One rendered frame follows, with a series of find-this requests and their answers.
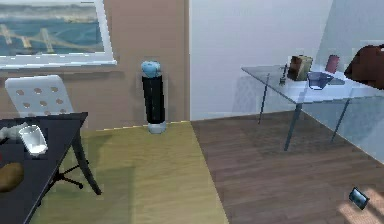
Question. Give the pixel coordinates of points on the black cylinder with blue top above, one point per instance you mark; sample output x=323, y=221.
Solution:
x=153, y=100

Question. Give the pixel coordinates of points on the dark slim bottle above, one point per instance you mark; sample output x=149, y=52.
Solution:
x=284, y=74

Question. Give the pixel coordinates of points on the glass table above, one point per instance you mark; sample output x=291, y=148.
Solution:
x=300, y=93

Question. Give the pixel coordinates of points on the brown box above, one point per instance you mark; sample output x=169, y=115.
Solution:
x=299, y=68

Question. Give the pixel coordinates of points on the blue bowl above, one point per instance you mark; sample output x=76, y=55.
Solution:
x=318, y=80

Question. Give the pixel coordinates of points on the pink cup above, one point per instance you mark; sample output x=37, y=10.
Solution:
x=332, y=64

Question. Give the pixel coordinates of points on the white perforated chair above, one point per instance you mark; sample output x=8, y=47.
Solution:
x=38, y=96

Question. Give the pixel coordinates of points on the black table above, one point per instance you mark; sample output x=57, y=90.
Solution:
x=40, y=156

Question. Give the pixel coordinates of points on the clear drinking glass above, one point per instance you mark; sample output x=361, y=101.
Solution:
x=33, y=140

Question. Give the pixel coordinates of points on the framed bridge picture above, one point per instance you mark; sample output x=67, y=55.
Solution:
x=50, y=33

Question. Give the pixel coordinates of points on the grey crumpled cloth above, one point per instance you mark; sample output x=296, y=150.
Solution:
x=11, y=131

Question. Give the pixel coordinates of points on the dark brown chair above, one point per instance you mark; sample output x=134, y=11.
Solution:
x=368, y=66

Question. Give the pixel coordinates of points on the small dark phone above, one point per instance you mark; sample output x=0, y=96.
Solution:
x=358, y=198

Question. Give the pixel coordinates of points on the brown potato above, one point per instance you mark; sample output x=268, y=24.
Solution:
x=10, y=176

